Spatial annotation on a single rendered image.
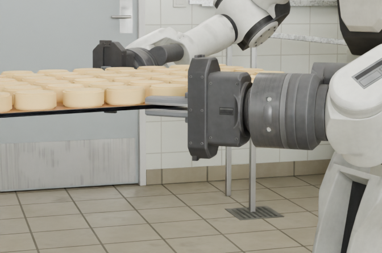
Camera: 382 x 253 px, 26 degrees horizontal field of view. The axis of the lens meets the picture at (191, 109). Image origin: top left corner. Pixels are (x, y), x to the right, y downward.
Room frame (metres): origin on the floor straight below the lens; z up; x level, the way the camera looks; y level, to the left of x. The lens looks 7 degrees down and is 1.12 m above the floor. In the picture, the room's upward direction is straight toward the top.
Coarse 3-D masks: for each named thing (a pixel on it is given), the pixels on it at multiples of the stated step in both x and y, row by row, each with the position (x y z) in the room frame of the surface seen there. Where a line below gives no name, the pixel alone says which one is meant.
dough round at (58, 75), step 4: (56, 72) 1.27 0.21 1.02; (60, 72) 1.27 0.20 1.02; (64, 72) 1.27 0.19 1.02; (68, 72) 1.27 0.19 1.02; (72, 72) 1.27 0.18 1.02; (76, 72) 1.27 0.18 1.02; (48, 76) 1.24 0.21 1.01; (52, 76) 1.23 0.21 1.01; (56, 76) 1.23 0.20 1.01; (60, 76) 1.23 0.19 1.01
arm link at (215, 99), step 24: (192, 72) 0.96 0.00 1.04; (216, 72) 0.98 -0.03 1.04; (240, 72) 0.98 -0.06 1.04; (192, 96) 0.96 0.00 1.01; (216, 96) 0.95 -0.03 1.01; (240, 96) 0.94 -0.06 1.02; (264, 96) 0.92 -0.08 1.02; (192, 120) 0.96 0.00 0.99; (216, 120) 0.95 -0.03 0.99; (240, 120) 0.94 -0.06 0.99; (264, 120) 0.92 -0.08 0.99; (192, 144) 0.96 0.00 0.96; (216, 144) 0.96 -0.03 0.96; (240, 144) 0.95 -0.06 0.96; (264, 144) 0.94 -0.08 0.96
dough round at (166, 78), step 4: (152, 76) 1.19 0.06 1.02; (156, 76) 1.19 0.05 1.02; (160, 76) 1.19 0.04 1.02; (164, 76) 1.19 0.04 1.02; (168, 76) 1.19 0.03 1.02; (172, 76) 1.19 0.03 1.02; (176, 76) 1.19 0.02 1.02; (180, 76) 1.19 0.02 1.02; (160, 80) 1.17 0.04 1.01; (164, 80) 1.16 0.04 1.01; (168, 80) 1.16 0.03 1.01
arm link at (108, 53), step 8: (104, 40) 1.43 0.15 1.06; (96, 48) 1.43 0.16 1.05; (104, 48) 1.43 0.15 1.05; (112, 48) 1.42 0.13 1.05; (120, 48) 1.42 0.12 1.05; (128, 48) 1.52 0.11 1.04; (136, 48) 1.53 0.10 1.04; (96, 56) 1.43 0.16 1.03; (104, 56) 1.43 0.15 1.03; (112, 56) 1.42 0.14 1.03; (120, 56) 1.42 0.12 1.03; (128, 56) 1.45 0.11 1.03; (136, 56) 1.49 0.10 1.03; (144, 56) 1.50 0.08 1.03; (96, 64) 1.43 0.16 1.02; (104, 64) 1.43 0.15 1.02; (112, 64) 1.42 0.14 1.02; (120, 64) 1.42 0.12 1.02; (128, 64) 1.45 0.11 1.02; (136, 64) 1.48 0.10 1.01; (144, 64) 1.49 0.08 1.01; (152, 64) 1.51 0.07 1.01; (104, 112) 1.43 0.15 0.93; (112, 112) 1.42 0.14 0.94
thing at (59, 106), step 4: (56, 104) 1.02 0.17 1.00; (60, 104) 1.02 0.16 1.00; (104, 104) 1.02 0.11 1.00; (108, 104) 1.02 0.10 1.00; (140, 104) 1.02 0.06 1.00; (144, 104) 1.02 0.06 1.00; (12, 108) 0.98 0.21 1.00; (56, 108) 0.98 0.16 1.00; (60, 108) 0.98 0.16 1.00; (64, 108) 0.98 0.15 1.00; (68, 108) 0.98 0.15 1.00; (72, 108) 0.98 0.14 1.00; (76, 108) 0.98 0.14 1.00; (80, 108) 0.98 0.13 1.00; (84, 108) 0.98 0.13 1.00; (4, 112) 0.94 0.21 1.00; (8, 112) 0.94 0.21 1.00; (12, 112) 0.94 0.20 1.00; (16, 112) 0.94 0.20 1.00
